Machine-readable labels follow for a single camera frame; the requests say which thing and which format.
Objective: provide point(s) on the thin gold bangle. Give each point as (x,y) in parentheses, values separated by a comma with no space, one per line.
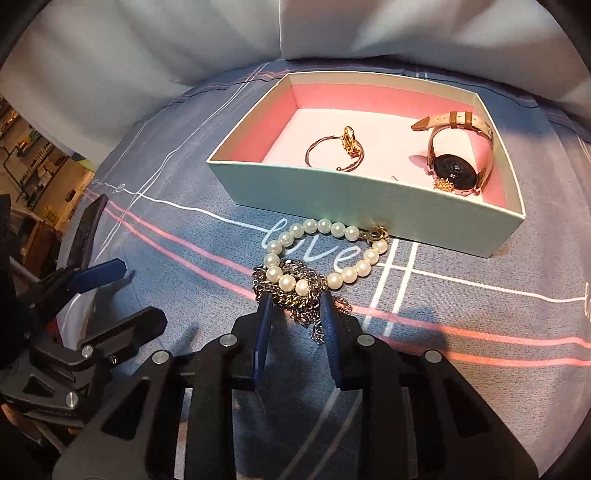
(348,138)

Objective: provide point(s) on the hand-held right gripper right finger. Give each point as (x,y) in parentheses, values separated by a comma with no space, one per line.
(330,332)

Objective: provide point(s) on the black smartphone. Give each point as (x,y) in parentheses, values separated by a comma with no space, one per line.
(90,230)

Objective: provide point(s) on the pale green box pink lining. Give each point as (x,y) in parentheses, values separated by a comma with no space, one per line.
(351,203)

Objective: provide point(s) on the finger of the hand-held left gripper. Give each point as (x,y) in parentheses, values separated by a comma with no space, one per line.
(101,274)
(120,334)

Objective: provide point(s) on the small gold pendant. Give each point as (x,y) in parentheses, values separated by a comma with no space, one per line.
(444,185)

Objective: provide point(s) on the white quilt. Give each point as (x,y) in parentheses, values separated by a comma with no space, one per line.
(115,55)

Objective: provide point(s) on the background shelf with goods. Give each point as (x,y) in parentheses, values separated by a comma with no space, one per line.
(37,161)

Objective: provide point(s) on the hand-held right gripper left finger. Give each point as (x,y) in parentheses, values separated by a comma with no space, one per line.
(262,327)

